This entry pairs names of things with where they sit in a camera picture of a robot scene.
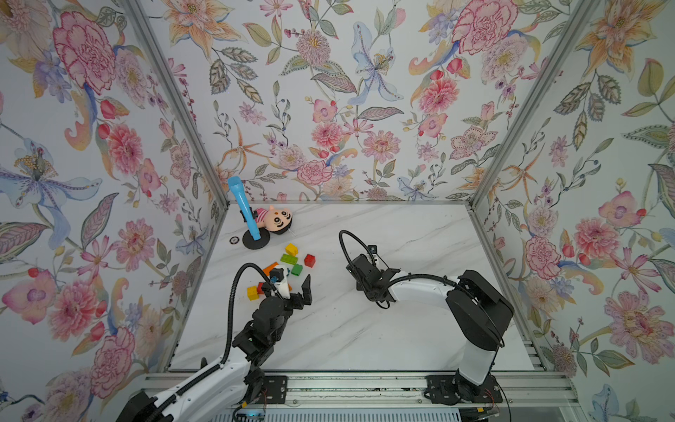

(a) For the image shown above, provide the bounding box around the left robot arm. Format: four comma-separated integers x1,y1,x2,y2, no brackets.
117,276,312,421

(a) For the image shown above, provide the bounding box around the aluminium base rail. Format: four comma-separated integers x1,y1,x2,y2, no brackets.
128,370,581,422

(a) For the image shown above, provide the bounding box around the orange lego plate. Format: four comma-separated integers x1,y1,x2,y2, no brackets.
264,262,279,276

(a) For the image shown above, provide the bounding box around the plush doll head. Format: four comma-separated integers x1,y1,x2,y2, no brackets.
253,206,293,235

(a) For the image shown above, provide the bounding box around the small yellow lego brick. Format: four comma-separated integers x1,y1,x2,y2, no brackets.
246,287,259,302

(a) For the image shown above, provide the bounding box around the blue tube on stand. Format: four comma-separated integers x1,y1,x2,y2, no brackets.
228,176,262,241

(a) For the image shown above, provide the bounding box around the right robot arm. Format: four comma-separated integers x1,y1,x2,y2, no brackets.
346,254,514,393

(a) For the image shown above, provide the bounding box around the red square lego brick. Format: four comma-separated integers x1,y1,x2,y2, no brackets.
304,254,316,268

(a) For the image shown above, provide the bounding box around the dark green lego brick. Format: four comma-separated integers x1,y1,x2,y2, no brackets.
291,264,303,276

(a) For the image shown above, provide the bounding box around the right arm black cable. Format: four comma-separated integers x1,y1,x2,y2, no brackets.
337,229,376,270

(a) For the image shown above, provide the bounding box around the black round stand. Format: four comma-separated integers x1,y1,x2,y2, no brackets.
241,207,271,250

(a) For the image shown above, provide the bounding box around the lime green flat lego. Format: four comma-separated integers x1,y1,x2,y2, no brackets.
281,254,298,265

